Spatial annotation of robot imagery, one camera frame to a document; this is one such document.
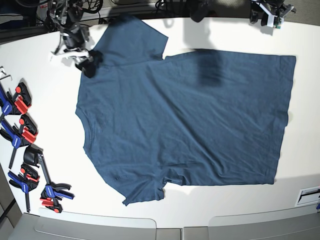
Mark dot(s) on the grey chair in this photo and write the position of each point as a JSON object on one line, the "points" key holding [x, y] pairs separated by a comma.
{"points": [[33, 227], [301, 223]]}

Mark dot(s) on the bottom blue red bar clamp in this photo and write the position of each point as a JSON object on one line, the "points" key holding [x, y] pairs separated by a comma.
{"points": [[53, 193]]}

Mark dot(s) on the white slotted label plate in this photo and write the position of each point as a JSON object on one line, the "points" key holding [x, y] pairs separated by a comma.
{"points": [[308, 196]]}

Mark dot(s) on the grey left chair back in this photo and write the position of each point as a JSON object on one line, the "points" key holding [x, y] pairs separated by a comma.
{"points": [[33, 227]]}

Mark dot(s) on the dark blue T-shirt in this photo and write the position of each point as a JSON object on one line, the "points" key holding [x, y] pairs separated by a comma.
{"points": [[201, 118]]}

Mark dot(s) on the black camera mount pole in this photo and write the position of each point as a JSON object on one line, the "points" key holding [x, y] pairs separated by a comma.
{"points": [[199, 9]]}

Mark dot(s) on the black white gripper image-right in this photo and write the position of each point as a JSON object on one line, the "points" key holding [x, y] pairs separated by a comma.
{"points": [[260, 7]]}

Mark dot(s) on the aluminium rail with cables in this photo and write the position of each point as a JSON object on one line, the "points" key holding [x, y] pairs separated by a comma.
{"points": [[112, 8]]}

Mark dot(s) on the top blue red bar clamp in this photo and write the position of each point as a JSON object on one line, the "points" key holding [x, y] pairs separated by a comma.
{"points": [[17, 104]]}

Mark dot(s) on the grey right chair back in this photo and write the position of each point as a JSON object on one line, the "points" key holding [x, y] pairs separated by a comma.
{"points": [[301, 223]]}

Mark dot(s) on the blue red bar clamp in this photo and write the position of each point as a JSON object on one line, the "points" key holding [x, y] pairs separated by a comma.
{"points": [[53, 193], [17, 104], [27, 181], [23, 136]]}

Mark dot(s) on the metal hex key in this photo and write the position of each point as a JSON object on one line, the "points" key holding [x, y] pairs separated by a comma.
{"points": [[4, 75]]}

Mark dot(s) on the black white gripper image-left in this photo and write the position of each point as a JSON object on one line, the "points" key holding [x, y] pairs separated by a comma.
{"points": [[75, 39]]}

